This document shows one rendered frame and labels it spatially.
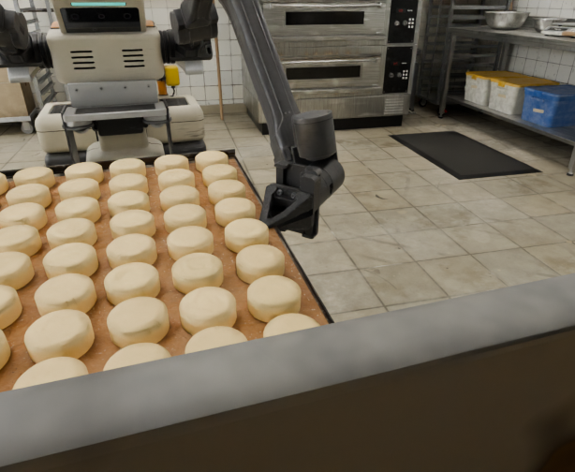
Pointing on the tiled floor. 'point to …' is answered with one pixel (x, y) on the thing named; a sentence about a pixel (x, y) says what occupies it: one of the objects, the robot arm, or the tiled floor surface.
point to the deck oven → (343, 58)
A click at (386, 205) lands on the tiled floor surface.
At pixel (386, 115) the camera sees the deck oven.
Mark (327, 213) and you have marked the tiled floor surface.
